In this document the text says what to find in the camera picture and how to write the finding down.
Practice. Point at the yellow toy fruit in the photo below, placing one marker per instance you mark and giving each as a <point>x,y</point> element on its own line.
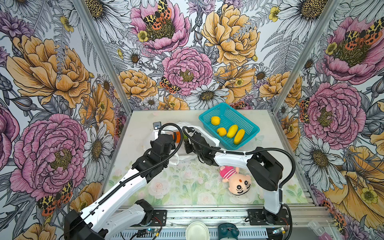
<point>221,132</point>

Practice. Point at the plush doll pink hat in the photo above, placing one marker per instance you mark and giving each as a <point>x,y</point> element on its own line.
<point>238,184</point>

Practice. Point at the yellow toy mango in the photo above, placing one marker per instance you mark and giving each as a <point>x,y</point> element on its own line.
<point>232,131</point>

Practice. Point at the pink clear plastic object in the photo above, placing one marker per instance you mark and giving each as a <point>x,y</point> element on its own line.
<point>319,231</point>

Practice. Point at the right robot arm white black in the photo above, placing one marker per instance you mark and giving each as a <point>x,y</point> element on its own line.
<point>265,168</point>

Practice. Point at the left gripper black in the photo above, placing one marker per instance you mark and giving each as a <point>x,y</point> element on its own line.
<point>152,143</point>

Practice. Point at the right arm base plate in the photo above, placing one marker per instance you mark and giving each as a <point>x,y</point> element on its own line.
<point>261,217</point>

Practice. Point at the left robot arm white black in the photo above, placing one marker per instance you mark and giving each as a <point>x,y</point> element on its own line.
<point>100,221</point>

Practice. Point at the yellow toy banana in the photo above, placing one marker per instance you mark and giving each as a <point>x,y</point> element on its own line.
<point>239,136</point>

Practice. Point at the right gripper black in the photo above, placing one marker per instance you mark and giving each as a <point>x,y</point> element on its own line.
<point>187,146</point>

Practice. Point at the white round cup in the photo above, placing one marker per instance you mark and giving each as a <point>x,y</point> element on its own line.
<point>197,231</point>

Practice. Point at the teal plastic basket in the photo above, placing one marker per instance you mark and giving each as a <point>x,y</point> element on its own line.
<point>229,116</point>

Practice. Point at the orange toy fruit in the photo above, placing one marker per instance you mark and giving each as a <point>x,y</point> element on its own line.
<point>177,137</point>

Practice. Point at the yellow toy lemon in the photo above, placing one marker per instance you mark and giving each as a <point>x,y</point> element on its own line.
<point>215,120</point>

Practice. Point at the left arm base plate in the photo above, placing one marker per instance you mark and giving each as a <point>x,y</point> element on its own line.
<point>155,218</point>

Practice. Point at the dark green round container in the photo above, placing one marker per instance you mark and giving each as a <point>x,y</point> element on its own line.
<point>228,231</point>

